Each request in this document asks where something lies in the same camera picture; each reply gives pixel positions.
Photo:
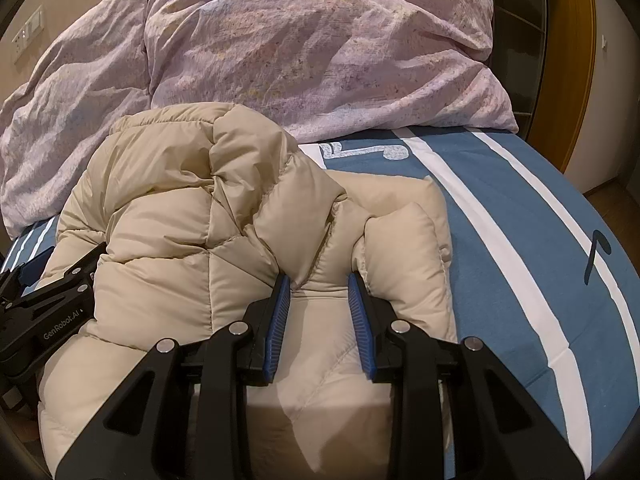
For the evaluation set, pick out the wooden door frame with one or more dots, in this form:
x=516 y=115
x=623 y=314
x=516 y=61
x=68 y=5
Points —
x=565 y=60

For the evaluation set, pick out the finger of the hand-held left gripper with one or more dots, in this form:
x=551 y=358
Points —
x=34 y=272
x=75 y=272

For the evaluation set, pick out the pink floral pillow, right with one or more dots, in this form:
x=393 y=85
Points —
x=310 y=45

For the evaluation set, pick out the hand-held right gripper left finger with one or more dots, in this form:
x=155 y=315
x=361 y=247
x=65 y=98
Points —
x=278 y=325

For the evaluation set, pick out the dark door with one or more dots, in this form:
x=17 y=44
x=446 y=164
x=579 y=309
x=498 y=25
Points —
x=520 y=45

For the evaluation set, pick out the small white wall fitting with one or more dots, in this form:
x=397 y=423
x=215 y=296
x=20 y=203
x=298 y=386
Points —
x=603 y=42

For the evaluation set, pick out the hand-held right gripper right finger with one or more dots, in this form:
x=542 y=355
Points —
x=360 y=325

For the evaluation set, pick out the beige puffer jacket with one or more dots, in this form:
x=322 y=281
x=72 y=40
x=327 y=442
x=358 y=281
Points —
x=190 y=220

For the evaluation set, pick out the wall switch panel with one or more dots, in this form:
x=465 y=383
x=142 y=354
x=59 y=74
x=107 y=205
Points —
x=29 y=34

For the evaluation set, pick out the blue white striped bed sheet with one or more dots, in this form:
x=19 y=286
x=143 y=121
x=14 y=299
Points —
x=500 y=240

